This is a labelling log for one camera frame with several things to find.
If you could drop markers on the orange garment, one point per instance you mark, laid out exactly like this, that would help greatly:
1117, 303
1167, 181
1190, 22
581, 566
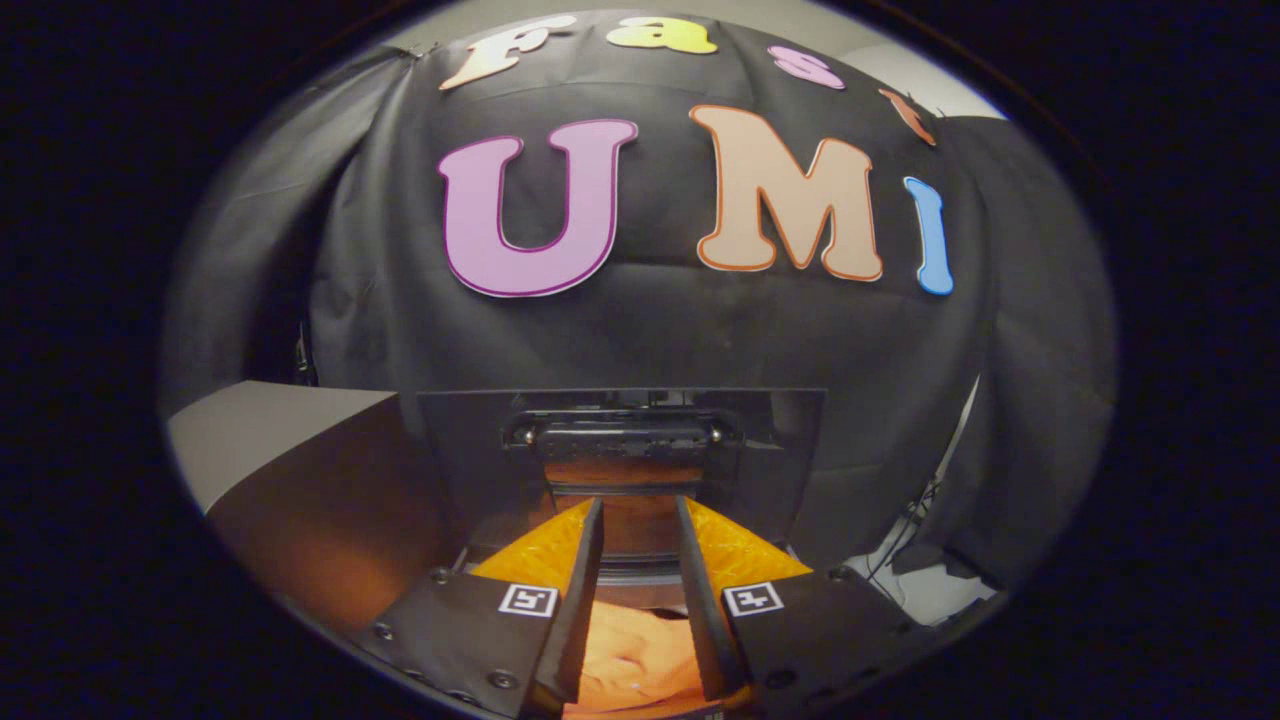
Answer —
640, 660

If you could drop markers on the dark cabinet with white door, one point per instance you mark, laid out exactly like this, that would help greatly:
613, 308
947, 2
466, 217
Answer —
300, 480

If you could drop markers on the black backdrop cloth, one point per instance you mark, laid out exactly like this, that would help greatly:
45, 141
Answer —
650, 330

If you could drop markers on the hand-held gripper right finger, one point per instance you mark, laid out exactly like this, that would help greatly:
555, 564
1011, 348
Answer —
705, 610

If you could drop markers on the black light stand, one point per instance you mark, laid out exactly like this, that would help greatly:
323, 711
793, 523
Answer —
915, 510

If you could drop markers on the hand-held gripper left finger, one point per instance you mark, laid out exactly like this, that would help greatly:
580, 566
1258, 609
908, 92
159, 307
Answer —
580, 600

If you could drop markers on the dark washing machine lid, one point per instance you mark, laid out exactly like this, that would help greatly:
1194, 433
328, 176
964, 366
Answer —
470, 460

